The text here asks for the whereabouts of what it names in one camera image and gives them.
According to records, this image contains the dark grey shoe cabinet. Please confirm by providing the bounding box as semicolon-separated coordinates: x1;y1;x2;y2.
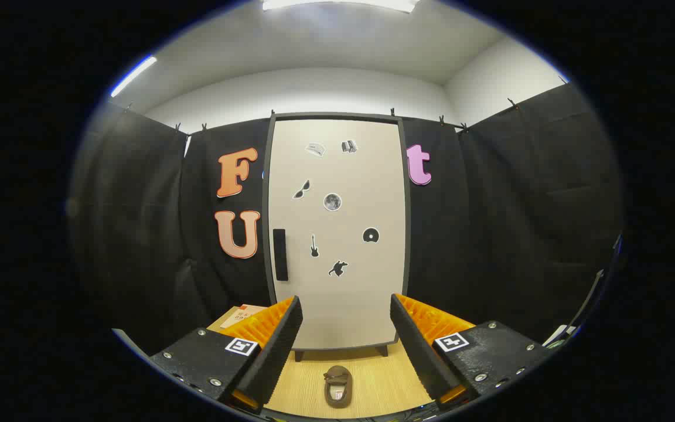
262;111;412;361

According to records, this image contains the wide ceiling light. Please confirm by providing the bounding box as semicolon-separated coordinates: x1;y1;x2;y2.
262;0;420;12

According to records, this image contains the narrow ceiling light strip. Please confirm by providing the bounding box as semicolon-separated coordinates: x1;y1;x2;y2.
110;56;158;98

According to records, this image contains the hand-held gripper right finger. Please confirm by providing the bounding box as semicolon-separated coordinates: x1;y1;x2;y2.
389;293;552;411

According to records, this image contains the black stand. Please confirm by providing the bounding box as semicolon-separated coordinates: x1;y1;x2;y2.
566;233;624;335

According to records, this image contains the black backdrop cloth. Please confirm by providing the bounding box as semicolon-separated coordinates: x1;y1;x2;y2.
68;82;625;352

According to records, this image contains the white sheet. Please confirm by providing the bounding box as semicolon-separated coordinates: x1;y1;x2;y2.
543;324;579;348

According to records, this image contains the stack of books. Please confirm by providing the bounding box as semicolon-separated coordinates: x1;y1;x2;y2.
220;304;268;329

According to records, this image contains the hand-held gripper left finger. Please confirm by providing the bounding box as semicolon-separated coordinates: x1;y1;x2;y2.
149;295;304;414

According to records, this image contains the brown fuzzy shoe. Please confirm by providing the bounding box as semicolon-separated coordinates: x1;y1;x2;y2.
323;365;353;409

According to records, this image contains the white shoe cabinet door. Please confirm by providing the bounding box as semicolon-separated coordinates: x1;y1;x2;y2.
268;119;407;350

